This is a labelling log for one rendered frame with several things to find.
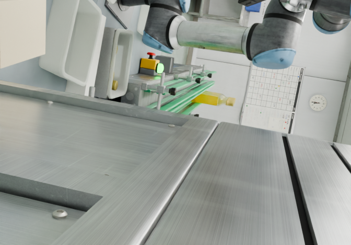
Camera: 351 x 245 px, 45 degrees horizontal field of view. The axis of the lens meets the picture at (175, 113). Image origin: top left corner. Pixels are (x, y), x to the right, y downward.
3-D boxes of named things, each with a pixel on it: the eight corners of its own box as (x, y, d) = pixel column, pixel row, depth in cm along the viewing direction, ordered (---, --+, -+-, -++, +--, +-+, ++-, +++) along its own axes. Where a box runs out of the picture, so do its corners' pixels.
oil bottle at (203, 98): (186, 100, 262) (232, 108, 257) (188, 91, 261) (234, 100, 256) (188, 99, 267) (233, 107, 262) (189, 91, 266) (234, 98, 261)
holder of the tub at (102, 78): (80, 111, 137) (103, 115, 135) (90, 24, 132) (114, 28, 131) (100, 104, 153) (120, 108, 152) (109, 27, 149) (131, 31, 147)
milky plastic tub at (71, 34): (27, 69, 103) (60, 75, 102) (48, -18, 105) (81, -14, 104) (58, 83, 120) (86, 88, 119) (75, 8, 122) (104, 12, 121)
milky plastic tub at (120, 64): (83, 95, 135) (109, 100, 134) (92, 24, 132) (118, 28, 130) (103, 90, 152) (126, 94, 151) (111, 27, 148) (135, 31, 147)
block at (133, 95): (118, 107, 153) (137, 111, 152) (122, 81, 152) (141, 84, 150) (121, 106, 157) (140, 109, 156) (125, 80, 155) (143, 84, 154)
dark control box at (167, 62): (153, 70, 219) (169, 73, 218) (155, 55, 218) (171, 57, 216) (157, 69, 227) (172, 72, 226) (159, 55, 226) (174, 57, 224)
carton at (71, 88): (65, 92, 123) (84, 95, 122) (79, 9, 122) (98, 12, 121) (73, 93, 129) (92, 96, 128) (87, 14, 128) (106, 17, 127)
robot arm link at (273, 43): (161, 13, 157) (307, 27, 129) (151, 53, 157) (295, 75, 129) (142, 1, 147) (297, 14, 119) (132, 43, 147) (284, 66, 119)
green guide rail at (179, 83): (143, 91, 155) (164, 95, 154) (143, 89, 155) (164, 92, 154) (206, 71, 325) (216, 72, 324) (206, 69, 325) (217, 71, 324)
